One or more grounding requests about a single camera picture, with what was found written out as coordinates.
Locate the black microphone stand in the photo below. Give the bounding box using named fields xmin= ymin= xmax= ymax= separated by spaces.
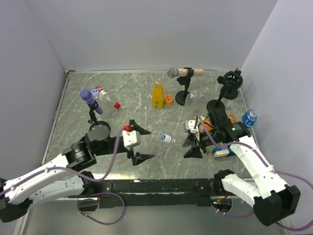
xmin=175 ymin=77 xmax=191 ymax=106
xmin=206 ymin=68 xmax=243 ymax=113
xmin=88 ymin=104 xmax=111 ymax=132

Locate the blue white block toy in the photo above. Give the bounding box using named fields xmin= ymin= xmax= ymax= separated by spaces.
xmin=211 ymin=147 xmax=233 ymax=158

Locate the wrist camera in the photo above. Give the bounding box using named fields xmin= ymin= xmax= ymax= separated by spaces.
xmin=184 ymin=120 xmax=200 ymax=141
xmin=122 ymin=125 xmax=141 ymax=147

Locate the right black microphone stand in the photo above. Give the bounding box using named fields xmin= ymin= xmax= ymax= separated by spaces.
xmin=206 ymin=68 xmax=243 ymax=113

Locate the silver head pink microphone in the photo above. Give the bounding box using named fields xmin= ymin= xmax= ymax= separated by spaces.
xmin=167 ymin=67 xmax=204 ymax=78

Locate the clear bottle red cap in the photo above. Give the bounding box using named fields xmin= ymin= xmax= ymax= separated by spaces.
xmin=95 ymin=86 xmax=121 ymax=110

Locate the blue label water bottle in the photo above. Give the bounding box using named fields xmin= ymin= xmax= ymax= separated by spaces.
xmin=242 ymin=110 xmax=258 ymax=128

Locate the yellow juice bottle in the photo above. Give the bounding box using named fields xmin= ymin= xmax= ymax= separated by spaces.
xmin=152 ymin=79 xmax=164 ymax=109

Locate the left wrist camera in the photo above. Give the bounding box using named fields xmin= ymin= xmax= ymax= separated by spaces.
xmin=122 ymin=125 xmax=141 ymax=147

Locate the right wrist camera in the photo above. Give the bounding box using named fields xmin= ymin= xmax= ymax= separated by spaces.
xmin=184 ymin=120 xmax=200 ymax=141

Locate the small clear open bottle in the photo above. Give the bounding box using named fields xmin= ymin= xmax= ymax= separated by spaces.
xmin=190 ymin=91 xmax=198 ymax=99

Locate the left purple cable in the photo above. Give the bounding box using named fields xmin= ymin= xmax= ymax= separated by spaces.
xmin=0 ymin=129 xmax=125 ymax=196

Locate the center black microphone stand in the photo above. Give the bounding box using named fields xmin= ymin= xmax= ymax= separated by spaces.
xmin=175 ymin=77 xmax=191 ymax=106

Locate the small black stand base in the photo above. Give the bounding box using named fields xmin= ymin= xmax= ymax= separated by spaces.
xmin=224 ymin=89 xmax=239 ymax=100

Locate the purple microphone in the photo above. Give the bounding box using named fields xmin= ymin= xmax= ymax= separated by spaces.
xmin=79 ymin=89 xmax=103 ymax=115

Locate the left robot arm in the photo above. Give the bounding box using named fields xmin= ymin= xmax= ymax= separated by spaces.
xmin=0 ymin=119 xmax=153 ymax=223

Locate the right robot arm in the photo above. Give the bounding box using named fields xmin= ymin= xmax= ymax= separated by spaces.
xmin=184 ymin=108 xmax=301 ymax=226

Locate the yellow red toy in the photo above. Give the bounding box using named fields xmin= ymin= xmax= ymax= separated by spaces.
xmin=164 ymin=94 xmax=173 ymax=105

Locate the left black microphone stand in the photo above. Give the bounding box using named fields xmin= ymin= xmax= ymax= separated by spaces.
xmin=88 ymin=104 xmax=111 ymax=132

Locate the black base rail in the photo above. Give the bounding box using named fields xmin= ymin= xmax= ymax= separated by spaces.
xmin=67 ymin=178 xmax=243 ymax=210

